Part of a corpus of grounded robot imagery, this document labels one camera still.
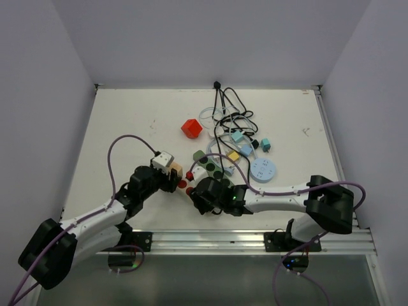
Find black cable of green strip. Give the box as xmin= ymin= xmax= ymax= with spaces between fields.
xmin=208 ymin=81 xmax=259 ymax=189

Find light blue USB charger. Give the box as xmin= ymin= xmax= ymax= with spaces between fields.
xmin=240 ymin=145 xmax=253 ymax=157

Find yellow USB charger cube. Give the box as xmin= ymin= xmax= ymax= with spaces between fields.
xmin=227 ymin=150 xmax=240 ymax=163

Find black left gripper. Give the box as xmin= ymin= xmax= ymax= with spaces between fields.
xmin=140 ymin=157 xmax=180 ymax=200

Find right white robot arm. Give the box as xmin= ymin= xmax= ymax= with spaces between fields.
xmin=188 ymin=175 xmax=354 ymax=251

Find light blue round plug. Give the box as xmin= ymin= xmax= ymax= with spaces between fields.
xmin=224 ymin=167 xmax=235 ymax=176

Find light teal charger green strip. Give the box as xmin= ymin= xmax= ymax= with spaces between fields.
xmin=230 ymin=131 xmax=244 ymax=143

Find round light blue socket hub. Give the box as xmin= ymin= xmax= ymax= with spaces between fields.
xmin=250 ymin=157 xmax=276 ymax=184

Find black plug head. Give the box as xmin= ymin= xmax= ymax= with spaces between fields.
xmin=251 ymin=139 xmax=259 ymax=149

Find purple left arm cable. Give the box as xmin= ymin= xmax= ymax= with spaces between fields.
xmin=6 ymin=134 xmax=160 ymax=306

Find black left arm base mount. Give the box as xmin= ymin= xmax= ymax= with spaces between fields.
xmin=115 ymin=222 xmax=153 ymax=252

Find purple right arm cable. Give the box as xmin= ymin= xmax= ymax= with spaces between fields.
xmin=189 ymin=154 xmax=367 ymax=306

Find aluminium rail table edge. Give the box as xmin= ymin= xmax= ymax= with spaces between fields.
xmin=41 ymin=228 xmax=377 ymax=256

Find red cube adapter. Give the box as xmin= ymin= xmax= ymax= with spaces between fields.
xmin=181 ymin=119 xmax=203 ymax=139

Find beige power strip red sockets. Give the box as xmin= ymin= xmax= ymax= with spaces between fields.
xmin=177 ymin=178 xmax=195 ymax=196

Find beige wooden cube adapter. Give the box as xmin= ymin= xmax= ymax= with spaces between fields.
xmin=170 ymin=161 xmax=183 ymax=178

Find thin light blue USB cable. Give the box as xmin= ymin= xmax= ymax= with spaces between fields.
xmin=199 ymin=106 xmax=256 ymax=141

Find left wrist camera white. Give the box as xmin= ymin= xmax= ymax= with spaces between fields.
xmin=150 ymin=151 xmax=174 ymax=175

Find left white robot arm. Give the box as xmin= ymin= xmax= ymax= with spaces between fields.
xmin=18 ymin=166 xmax=182 ymax=289

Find green power strip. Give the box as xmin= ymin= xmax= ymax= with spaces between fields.
xmin=193 ymin=150 xmax=233 ymax=187

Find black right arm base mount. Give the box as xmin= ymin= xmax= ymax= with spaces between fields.
xmin=263 ymin=215 xmax=326 ymax=252

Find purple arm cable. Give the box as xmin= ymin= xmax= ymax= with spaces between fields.
xmin=189 ymin=154 xmax=367 ymax=306
xmin=6 ymin=134 xmax=160 ymax=306

